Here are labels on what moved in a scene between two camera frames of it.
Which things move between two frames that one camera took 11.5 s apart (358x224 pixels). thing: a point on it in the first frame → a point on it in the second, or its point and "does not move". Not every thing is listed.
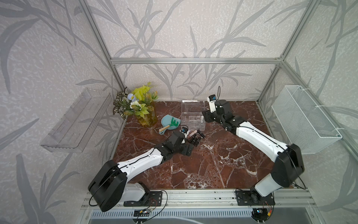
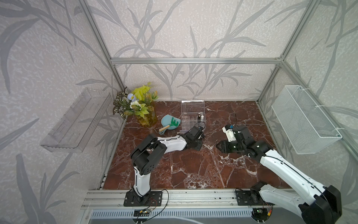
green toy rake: (173, 122) does not move
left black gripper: (185, 152) → (200, 143)
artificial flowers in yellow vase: (140, 103) does not move
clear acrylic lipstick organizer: (193, 114) does not move
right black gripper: (207, 115) → (223, 146)
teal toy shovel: (168, 122) does not move
